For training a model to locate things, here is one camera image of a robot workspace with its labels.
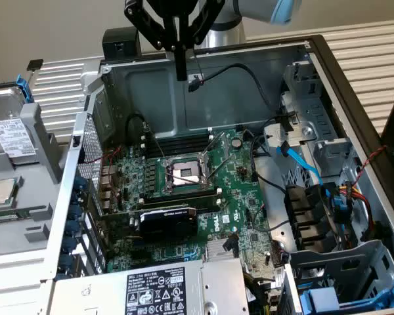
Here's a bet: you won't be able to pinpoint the red black twisted wire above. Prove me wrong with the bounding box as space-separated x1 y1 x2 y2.
353 144 389 185

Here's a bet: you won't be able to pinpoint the black RAM slots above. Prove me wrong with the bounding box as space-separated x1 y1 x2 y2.
140 129 215 156
139 187 223 213

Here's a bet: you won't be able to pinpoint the hard disk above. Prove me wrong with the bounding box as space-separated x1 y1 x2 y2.
0 74 41 165

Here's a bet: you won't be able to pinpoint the silver chipset heat sink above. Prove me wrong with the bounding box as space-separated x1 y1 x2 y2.
206 239 240 263

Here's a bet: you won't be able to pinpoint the grey metal drive cage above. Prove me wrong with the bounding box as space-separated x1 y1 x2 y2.
280 62 357 180

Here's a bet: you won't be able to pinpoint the green RAM stick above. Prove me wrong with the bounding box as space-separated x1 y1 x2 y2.
0 209 32 224

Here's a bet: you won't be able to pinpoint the red yellow power wire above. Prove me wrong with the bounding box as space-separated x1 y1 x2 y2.
336 182 392 244

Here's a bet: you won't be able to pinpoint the blue card retention latch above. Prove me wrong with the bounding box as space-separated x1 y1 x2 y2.
57 175 88 273

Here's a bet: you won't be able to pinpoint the black switch with cable loop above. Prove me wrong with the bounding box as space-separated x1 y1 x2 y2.
126 113 154 140

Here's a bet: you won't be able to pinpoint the thin metal locking lever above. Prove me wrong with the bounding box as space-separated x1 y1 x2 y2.
146 126 168 163

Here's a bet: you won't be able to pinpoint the blue flat SATA wire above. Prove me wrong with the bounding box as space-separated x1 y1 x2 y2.
276 140 333 200

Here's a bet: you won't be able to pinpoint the blue SATA plug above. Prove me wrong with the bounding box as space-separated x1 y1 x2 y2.
326 192 353 224

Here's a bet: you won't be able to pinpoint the open grey PC case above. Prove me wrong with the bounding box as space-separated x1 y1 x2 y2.
41 34 394 315

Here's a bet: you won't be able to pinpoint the blue hard drive caddies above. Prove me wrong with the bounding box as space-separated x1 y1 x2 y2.
288 238 394 311

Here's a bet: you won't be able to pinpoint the black plastic duct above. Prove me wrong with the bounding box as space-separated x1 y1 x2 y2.
284 184 338 254

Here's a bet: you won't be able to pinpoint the silver socket cover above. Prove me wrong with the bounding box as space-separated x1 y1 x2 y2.
200 131 231 180

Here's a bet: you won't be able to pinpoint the grey power supply unit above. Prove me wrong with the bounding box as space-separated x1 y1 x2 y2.
52 257 250 315

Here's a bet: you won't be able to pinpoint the black yellow supply wire bundle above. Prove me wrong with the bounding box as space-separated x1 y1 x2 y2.
242 272 283 315

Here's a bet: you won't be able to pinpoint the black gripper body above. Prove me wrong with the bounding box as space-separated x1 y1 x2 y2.
143 0 204 19

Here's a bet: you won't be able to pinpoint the black graphics card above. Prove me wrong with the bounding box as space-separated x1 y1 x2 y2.
97 205 200 244

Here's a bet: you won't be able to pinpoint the empty blue disk carrier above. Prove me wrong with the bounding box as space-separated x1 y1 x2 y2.
297 272 394 315

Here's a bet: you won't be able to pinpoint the thin black looped wire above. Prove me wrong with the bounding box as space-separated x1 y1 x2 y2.
251 116 292 194

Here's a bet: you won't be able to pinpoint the silver CPU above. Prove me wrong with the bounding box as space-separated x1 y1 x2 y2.
0 177 24 208

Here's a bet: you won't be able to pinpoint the thin panel wire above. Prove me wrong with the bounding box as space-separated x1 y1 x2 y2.
248 203 292 232

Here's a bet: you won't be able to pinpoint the black cable with plug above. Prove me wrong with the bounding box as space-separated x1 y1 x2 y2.
186 62 298 132

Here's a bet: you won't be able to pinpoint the CPU socket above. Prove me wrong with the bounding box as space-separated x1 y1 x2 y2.
160 154 217 195

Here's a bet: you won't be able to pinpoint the grey parts rack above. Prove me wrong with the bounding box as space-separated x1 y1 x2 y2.
0 103 70 260

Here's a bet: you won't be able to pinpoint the small black clamp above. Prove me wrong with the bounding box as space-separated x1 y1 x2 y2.
26 58 44 72

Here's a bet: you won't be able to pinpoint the green motherboard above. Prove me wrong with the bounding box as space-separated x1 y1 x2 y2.
98 127 285 298

